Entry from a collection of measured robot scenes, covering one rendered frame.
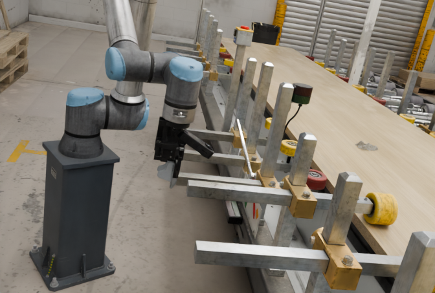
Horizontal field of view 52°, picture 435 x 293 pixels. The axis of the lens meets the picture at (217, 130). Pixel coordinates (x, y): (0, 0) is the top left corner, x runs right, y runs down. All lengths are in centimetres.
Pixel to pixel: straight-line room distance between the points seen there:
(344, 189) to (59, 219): 145
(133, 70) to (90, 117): 70
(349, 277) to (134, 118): 130
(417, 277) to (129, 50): 92
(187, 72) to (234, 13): 814
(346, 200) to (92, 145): 132
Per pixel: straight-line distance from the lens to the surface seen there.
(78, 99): 191
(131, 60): 126
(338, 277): 88
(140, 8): 178
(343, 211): 90
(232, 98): 208
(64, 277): 224
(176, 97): 119
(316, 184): 137
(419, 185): 159
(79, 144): 197
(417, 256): 68
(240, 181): 134
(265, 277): 125
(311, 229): 157
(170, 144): 124
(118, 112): 194
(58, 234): 211
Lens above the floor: 142
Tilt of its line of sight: 19 degrees down
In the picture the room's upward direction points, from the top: 10 degrees clockwise
